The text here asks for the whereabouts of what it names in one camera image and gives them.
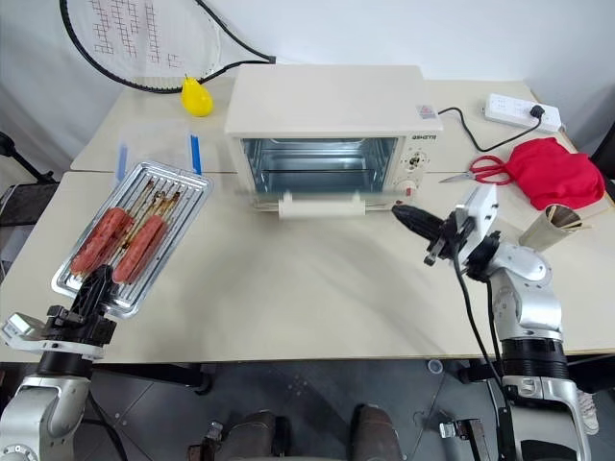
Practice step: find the red grilled sausage on skewer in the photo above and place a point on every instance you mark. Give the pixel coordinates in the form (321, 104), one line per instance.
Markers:
(103, 237)
(141, 247)

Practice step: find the black chair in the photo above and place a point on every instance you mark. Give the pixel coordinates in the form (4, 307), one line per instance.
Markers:
(24, 201)

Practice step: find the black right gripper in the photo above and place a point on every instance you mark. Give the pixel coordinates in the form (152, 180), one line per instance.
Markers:
(449, 240)

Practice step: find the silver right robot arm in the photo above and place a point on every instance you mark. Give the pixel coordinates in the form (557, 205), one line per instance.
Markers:
(533, 307)

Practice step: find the black table foot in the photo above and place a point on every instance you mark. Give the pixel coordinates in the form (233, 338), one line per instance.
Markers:
(158, 377)

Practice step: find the small white cap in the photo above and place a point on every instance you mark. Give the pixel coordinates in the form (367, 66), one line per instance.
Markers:
(435, 367)

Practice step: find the clear plastic container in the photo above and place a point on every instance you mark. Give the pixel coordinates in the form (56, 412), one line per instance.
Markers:
(156, 144)

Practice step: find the metal caster bracket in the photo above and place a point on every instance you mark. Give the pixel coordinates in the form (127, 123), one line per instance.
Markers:
(461, 432)

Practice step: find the white power strip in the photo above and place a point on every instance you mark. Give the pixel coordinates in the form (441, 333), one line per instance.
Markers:
(509, 109)

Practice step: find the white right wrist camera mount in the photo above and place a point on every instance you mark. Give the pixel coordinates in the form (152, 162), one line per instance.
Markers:
(483, 209)

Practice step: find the dark brown rounded shape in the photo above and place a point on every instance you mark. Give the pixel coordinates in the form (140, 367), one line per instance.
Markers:
(257, 437)
(377, 434)

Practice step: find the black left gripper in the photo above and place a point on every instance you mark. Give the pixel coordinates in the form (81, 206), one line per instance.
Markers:
(89, 329)

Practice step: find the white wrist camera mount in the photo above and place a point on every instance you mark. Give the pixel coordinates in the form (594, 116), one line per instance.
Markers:
(483, 209)
(29, 331)

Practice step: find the black tennis racket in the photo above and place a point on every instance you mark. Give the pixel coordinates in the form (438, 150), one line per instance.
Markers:
(77, 45)

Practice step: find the silver metal baking tray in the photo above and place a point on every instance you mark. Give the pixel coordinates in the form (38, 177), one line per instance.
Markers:
(185, 192)

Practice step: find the beige paper cup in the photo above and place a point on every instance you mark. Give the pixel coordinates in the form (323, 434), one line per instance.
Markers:
(540, 233)

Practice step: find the cream toaster oven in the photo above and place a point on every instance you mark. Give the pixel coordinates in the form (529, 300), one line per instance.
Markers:
(327, 103)

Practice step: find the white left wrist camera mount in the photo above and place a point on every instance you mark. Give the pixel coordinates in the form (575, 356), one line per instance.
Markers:
(29, 331)

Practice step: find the yellow toy pear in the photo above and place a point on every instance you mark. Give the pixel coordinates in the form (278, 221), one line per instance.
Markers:
(196, 100)

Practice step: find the red cloth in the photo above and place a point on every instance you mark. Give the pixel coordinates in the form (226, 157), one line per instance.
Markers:
(552, 170)

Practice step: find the white shoe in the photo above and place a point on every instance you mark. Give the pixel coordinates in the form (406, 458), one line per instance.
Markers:
(588, 413)

